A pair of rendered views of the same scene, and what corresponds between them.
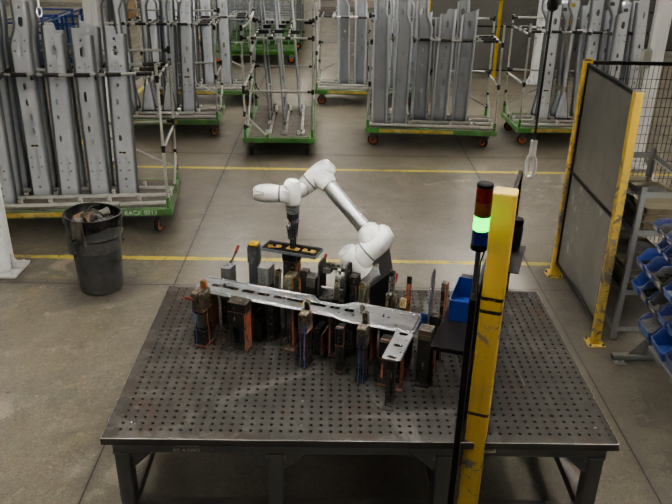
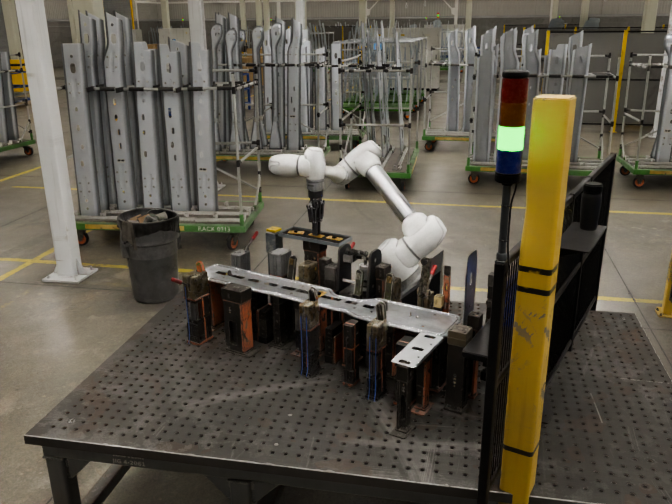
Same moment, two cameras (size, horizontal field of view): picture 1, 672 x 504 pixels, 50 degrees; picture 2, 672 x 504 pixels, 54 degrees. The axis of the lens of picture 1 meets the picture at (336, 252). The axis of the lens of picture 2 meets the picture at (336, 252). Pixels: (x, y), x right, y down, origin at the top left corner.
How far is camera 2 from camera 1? 1.35 m
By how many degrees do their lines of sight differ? 12
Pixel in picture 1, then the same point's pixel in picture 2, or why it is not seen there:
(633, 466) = not seen: outside the picture
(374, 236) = (420, 228)
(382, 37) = (486, 73)
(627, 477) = not seen: outside the picture
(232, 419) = (192, 428)
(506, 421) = (567, 469)
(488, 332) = (530, 322)
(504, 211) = (550, 125)
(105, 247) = (156, 251)
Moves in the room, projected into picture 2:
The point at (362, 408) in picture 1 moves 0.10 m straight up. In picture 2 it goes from (365, 431) to (365, 409)
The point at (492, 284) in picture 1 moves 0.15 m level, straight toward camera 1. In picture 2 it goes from (534, 245) to (525, 261)
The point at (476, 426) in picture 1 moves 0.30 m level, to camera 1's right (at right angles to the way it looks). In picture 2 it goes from (515, 469) to (611, 480)
